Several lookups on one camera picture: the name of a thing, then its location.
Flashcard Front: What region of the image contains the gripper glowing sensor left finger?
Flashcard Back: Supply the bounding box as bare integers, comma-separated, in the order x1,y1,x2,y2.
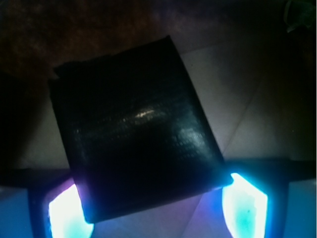
0,169,94,238

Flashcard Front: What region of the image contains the brown paper bag tray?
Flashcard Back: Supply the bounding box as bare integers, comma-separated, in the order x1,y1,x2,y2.
0,0,317,170

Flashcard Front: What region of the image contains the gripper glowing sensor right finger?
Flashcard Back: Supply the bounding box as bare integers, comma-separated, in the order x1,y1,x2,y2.
222,159,317,238

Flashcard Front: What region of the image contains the teal knitted cloth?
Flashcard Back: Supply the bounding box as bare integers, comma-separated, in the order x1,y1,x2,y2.
283,0,317,33

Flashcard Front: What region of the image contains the black taped box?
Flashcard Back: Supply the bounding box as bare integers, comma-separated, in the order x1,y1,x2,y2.
49,36,232,223

